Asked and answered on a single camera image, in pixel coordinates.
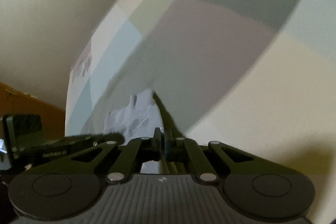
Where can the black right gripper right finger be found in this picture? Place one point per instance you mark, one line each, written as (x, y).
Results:
(255, 187)

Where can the brown wooden headboard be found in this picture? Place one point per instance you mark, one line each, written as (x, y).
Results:
(16, 102)

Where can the light blue patterned garment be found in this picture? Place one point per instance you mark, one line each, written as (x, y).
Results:
(138, 119)

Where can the pastel colour-block bed sheet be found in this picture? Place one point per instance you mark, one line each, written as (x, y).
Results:
(258, 75)

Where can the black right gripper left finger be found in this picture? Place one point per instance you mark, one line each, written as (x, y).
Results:
(66, 187)

